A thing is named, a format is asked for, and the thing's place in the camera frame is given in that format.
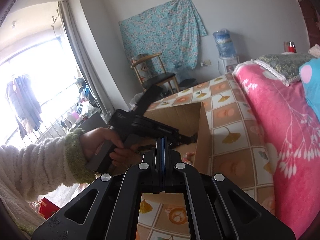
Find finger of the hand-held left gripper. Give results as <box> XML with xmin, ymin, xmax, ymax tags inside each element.
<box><xmin>179</xmin><ymin>132</ymin><xmax>200</xmax><ymax>146</ymax></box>

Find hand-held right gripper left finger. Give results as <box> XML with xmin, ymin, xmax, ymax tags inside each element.
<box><xmin>31</xmin><ymin>137</ymin><xmax>164</xmax><ymax>240</ymax></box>

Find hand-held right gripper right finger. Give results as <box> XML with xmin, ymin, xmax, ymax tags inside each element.
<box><xmin>162</xmin><ymin>137</ymin><xmax>297</xmax><ymax>240</ymax></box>

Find pink bead bracelet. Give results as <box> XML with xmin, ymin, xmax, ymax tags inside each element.
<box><xmin>181</xmin><ymin>152</ymin><xmax>194</xmax><ymax>164</ymax></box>

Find brown cardboard box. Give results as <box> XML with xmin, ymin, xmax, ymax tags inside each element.
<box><xmin>110</xmin><ymin>102</ymin><xmax>213</xmax><ymax>203</ymax></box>

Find person's left forearm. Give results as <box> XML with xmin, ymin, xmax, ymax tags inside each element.
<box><xmin>0</xmin><ymin>129</ymin><xmax>97</xmax><ymax>230</ymax></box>

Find person's left hand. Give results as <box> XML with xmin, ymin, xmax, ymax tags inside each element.
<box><xmin>80</xmin><ymin>127</ymin><xmax>140</xmax><ymax>167</ymax></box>

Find black cabinet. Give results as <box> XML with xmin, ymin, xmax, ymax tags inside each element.
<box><xmin>76</xmin><ymin>111</ymin><xmax>108</xmax><ymax>132</ymax></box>

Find tile patterned table mat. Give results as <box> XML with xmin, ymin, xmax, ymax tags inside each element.
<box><xmin>135</xmin><ymin>72</ymin><xmax>278</xmax><ymax>240</ymax></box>

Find wooden chair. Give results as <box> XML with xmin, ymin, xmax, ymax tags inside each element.
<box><xmin>129</xmin><ymin>52</ymin><xmax>180</xmax><ymax>93</ymax></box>

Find black round bin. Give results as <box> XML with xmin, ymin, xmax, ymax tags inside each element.
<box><xmin>179</xmin><ymin>79</ymin><xmax>199</xmax><ymax>90</ymax></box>

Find pile of clothes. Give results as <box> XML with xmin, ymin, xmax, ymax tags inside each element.
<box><xmin>75</xmin><ymin>77</ymin><xmax>100</xmax><ymax>113</ymax></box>

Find metal balcony railing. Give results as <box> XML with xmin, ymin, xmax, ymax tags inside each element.
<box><xmin>15</xmin><ymin>80</ymin><xmax>83</xmax><ymax>145</ymax></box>

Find white water dispenser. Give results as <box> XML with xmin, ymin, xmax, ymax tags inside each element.
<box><xmin>218</xmin><ymin>56</ymin><xmax>240</xmax><ymax>75</ymax></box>

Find grey curtain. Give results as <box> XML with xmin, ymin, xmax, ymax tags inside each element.
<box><xmin>57</xmin><ymin>0</ymin><xmax>115</xmax><ymax>123</ymax></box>

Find pink floral blanket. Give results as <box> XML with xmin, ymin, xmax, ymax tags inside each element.
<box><xmin>232</xmin><ymin>62</ymin><xmax>320</xmax><ymax>239</ymax></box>

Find blue water bottle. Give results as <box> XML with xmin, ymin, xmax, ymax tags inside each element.
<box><xmin>212</xmin><ymin>29</ymin><xmax>237</xmax><ymax>58</ymax></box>

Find red bag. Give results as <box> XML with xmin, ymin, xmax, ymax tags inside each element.
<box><xmin>37</xmin><ymin>197</ymin><xmax>62</xmax><ymax>220</ymax></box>

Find grey floral pillow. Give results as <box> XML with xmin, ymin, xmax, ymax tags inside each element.
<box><xmin>251</xmin><ymin>52</ymin><xmax>317</xmax><ymax>87</ymax></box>

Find hanging clothes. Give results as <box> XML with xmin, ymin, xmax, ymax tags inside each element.
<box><xmin>6</xmin><ymin>74</ymin><xmax>43</xmax><ymax>139</ymax></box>

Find blue pillow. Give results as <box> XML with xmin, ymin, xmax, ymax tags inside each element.
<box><xmin>299</xmin><ymin>58</ymin><xmax>320</xmax><ymax>125</ymax></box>

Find dark red door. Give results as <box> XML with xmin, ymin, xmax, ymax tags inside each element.
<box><xmin>287</xmin><ymin>0</ymin><xmax>320</xmax><ymax>48</ymax></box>

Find teal floral wall cloth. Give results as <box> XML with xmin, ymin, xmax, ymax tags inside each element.
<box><xmin>118</xmin><ymin>0</ymin><xmax>208</xmax><ymax>77</ymax></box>

